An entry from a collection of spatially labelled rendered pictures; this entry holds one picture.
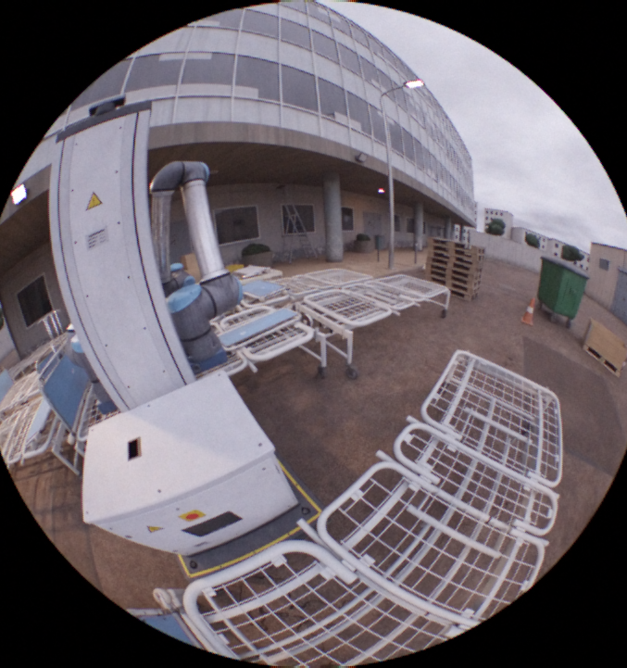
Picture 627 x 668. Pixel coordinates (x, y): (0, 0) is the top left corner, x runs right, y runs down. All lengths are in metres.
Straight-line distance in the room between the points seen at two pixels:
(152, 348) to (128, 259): 0.29
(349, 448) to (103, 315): 1.40
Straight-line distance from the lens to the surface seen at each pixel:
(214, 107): 5.50
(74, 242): 0.75
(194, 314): 0.80
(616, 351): 5.52
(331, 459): 1.35
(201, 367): 0.88
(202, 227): 0.92
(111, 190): 0.73
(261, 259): 6.60
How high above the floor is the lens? 1.22
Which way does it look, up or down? 29 degrees down
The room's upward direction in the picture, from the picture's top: 4 degrees counter-clockwise
